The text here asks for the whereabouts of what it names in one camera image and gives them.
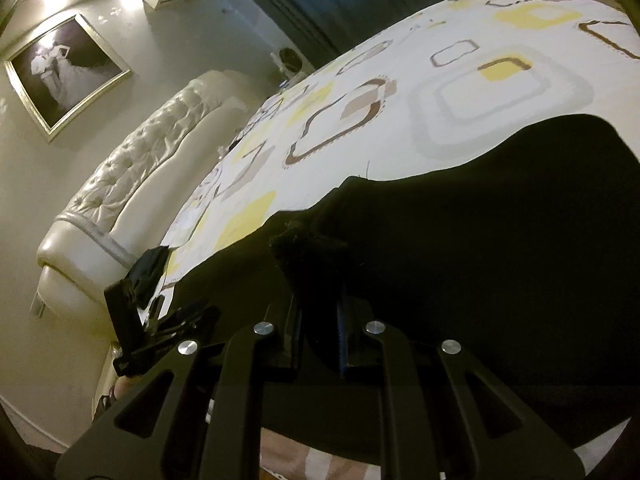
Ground patterned white bed quilt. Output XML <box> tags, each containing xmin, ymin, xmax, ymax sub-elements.
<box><xmin>150</xmin><ymin>0</ymin><xmax>640</xmax><ymax>480</ymax></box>

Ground small desk fan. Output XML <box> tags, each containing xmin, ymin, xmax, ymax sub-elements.
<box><xmin>270</xmin><ymin>47</ymin><xmax>304</xmax><ymax>79</ymax></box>

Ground black pants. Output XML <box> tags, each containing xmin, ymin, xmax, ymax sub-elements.
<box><xmin>141</xmin><ymin>115</ymin><xmax>639</xmax><ymax>463</ymax></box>

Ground black folded garment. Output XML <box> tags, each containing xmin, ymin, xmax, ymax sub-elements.
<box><xmin>104</xmin><ymin>246</ymin><xmax>170</xmax><ymax>354</ymax></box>

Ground cream tufted leather headboard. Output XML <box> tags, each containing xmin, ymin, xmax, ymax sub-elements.
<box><xmin>37</xmin><ymin>70</ymin><xmax>268</xmax><ymax>325</ymax></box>

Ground framed wedding photo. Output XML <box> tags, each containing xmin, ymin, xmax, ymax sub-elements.
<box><xmin>3</xmin><ymin>13</ymin><xmax>131</xmax><ymax>141</ymax></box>

